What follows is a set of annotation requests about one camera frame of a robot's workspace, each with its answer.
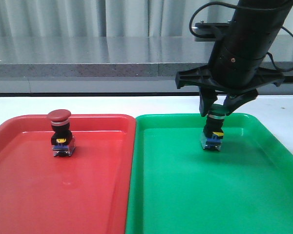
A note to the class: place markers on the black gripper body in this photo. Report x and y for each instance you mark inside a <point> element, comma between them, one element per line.
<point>229,73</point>

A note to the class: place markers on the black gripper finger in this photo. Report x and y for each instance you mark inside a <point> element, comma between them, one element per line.
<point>232,103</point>
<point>207,99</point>

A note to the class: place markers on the green mushroom push button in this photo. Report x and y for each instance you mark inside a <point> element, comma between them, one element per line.
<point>213,134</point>

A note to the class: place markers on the red mushroom push button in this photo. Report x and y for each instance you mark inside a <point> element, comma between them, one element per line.
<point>62,141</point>

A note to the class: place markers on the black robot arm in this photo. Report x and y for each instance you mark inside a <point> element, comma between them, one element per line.
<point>239,48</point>

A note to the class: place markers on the green plastic tray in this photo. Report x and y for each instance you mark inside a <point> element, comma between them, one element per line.
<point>177,187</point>

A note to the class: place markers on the grey stone counter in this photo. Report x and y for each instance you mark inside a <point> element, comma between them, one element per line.
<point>98,66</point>

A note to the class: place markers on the red plastic tray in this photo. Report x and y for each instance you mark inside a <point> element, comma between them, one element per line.
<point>86,193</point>

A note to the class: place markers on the grey pleated curtain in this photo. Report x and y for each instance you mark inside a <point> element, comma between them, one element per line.
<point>96,18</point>

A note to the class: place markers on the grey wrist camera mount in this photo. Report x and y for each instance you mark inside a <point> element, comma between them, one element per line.
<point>203,31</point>

